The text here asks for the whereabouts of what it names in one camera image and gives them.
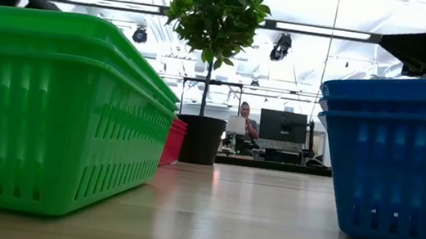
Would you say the potted tree in black pot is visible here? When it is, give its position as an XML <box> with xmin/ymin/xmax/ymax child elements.
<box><xmin>146</xmin><ymin>0</ymin><xmax>274</xmax><ymax>173</ymax></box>

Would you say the green plastic basket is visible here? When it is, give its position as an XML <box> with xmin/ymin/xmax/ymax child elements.
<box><xmin>0</xmin><ymin>45</ymin><xmax>182</xmax><ymax>232</ymax></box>
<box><xmin>0</xmin><ymin>25</ymin><xmax>186</xmax><ymax>111</ymax></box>
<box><xmin>0</xmin><ymin>3</ymin><xmax>190</xmax><ymax>103</ymax></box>

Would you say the black computer monitor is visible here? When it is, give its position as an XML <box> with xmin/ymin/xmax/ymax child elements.
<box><xmin>257</xmin><ymin>108</ymin><xmax>310</xmax><ymax>146</ymax></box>

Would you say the long ceiling light fixture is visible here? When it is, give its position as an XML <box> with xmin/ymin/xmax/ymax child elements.
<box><xmin>43</xmin><ymin>0</ymin><xmax>168</xmax><ymax>16</ymax></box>
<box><xmin>265</xmin><ymin>18</ymin><xmax>381</xmax><ymax>45</ymax></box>

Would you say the black aluminium rig frame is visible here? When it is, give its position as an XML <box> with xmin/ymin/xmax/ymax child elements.
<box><xmin>214</xmin><ymin>152</ymin><xmax>334</xmax><ymax>179</ymax></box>

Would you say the white lampshade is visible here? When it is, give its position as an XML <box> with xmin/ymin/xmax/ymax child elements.
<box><xmin>225</xmin><ymin>114</ymin><xmax>249</xmax><ymax>136</ymax></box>

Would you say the person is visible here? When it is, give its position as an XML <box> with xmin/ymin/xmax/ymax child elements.
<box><xmin>235</xmin><ymin>100</ymin><xmax>265</xmax><ymax>141</ymax></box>

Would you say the black ceiling spotlight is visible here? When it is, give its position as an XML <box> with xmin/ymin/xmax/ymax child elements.
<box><xmin>268</xmin><ymin>31</ymin><xmax>294</xmax><ymax>65</ymax></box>
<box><xmin>131</xmin><ymin>24</ymin><xmax>150</xmax><ymax>46</ymax></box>

